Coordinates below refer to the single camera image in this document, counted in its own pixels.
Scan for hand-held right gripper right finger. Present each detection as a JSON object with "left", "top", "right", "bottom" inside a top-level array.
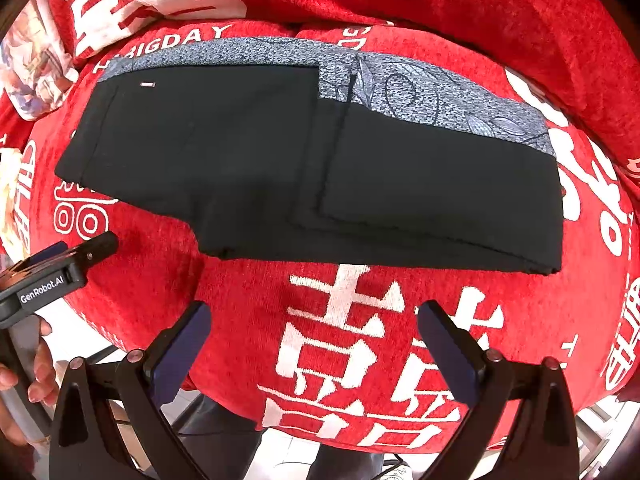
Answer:
[{"left": 417, "top": 300, "right": 582, "bottom": 480}]

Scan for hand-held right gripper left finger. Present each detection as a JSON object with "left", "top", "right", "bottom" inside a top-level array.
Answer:
[{"left": 49, "top": 300, "right": 213, "bottom": 480}]

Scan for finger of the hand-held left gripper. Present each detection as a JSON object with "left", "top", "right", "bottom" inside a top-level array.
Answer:
[
  {"left": 10, "top": 241, "right": 71, "bottom": 272},
  {"left": 75, "top": 232, "right": 120, "bottom": 267}
]

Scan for black pants with floral stripe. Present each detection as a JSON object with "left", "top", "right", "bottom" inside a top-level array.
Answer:
[{"left": 54, "top": 37, "right": 565, "bottom": 277}]

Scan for person's left hand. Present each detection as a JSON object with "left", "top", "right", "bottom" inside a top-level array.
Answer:
[{"left": 0, "top": 317, "right": 62, "bottom": 448}]

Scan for red printed blanket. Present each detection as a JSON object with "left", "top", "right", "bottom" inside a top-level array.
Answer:
[{"left": 0, "top": 20, "right": 640, "bottom": 452}]

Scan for person's legs in jeans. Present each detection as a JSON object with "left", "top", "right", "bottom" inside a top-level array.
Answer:
[{"left": 179, "top": 394, "right": 387, "bottom": 480}]

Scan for cartoon printed pillow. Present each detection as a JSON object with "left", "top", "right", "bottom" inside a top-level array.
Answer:
[{"left": 0, "top": 0, "right": 79, "bottom": 122}]

